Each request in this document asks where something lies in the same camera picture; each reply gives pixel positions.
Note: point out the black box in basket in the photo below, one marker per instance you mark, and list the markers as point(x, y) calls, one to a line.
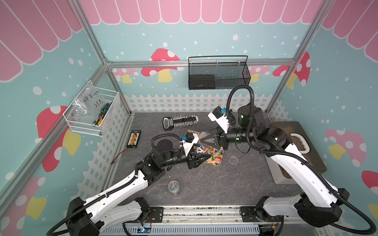
point(201, 81)

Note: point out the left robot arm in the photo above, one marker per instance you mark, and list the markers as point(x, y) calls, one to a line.
point(91, 216)

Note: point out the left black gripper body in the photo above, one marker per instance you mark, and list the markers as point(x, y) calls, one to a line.
point(190, 161)

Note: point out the black parallel charging board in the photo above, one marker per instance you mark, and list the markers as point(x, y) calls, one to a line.
point(133, 139)

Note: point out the pile of lollipops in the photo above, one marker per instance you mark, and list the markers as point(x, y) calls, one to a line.
point(216, 158)

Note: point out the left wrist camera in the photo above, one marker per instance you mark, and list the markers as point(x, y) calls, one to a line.
point(188, 141)

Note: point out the black socket holder rail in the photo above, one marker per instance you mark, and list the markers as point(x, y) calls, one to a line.
point(179, 121)

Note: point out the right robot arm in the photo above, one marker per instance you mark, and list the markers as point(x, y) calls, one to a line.
point(319, 203)

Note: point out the green tool in basket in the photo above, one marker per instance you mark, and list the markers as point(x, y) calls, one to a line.
point(101, 115)

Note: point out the clear candy jar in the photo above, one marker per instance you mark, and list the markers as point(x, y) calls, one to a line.
point(174, 188)
point(201, 149)

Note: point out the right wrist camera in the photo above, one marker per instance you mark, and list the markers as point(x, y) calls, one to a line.
point(219, 116)

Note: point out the black wire mesh basket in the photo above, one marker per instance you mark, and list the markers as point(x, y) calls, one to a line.
point(229, 71)

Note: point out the floral rectangular tray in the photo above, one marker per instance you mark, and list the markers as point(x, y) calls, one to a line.
point(198, 133)

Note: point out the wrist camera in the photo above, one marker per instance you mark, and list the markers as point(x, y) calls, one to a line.
point(188, 141)
point(219, 116)

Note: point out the clear plastic zip bag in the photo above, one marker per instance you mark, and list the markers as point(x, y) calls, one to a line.
point(88, 104)

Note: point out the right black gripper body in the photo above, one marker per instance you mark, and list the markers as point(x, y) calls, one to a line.
point(224, 141)

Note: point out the white wire basket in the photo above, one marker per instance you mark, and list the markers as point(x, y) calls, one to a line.
point(85, 128)

